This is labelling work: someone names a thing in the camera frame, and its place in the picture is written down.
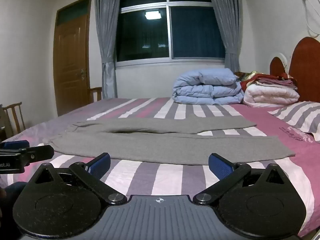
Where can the wooden chair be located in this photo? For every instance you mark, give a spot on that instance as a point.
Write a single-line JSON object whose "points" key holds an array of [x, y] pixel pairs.
{"points": [[15, 116], [96, 93]]}

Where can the window with white frame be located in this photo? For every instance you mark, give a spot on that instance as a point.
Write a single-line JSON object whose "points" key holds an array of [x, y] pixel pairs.
{"points": [[192, 32]]}

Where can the pink folded cloth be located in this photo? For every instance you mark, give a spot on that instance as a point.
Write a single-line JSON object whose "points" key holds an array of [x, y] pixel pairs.
{"points": [[277, 82]]}

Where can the grey curtain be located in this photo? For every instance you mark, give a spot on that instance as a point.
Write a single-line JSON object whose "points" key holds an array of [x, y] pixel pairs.
{"points": [[228, 25], [107, 35]]}

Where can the red wooden headboard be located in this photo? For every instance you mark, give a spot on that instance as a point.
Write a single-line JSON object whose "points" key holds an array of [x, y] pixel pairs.
{"points": [[306, 67]]}

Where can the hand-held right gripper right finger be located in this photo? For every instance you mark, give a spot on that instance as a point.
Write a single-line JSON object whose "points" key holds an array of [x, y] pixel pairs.
{"points": [[219, 166]]}

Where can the grey pants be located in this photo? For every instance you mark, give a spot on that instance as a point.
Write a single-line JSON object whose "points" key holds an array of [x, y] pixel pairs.
{"points": [[150, 145]]}

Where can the striped pillow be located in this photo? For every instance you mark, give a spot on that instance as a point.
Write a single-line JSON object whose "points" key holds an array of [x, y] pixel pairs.
{"points": [[298, 116]]}

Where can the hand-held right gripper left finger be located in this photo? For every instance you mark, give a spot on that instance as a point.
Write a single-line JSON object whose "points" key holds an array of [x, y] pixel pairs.
{"points": [[100, 164]]}

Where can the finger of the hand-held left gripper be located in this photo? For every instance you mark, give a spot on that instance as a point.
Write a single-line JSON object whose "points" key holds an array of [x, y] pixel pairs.
{"points": [[40, 153], [15, 144]]}

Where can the folded light blue duvet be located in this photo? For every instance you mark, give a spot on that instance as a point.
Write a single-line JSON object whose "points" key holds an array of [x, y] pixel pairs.
{"points": [[207, 88]]}

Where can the folded white quilt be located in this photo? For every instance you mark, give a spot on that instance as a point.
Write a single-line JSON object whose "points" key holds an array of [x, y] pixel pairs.
{"points": [[271, 95]]}

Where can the brown wooden door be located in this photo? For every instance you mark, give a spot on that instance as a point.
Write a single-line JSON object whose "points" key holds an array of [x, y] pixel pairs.
{"points": [[71, 62]]}

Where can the bed with striped sheet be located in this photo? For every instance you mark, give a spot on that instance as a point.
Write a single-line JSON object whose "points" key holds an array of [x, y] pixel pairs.
{"points": [[170, 178]]}

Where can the red patterned folded blanket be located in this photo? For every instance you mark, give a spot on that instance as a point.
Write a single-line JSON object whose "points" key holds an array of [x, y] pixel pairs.
{"points": [[250, 76]]}

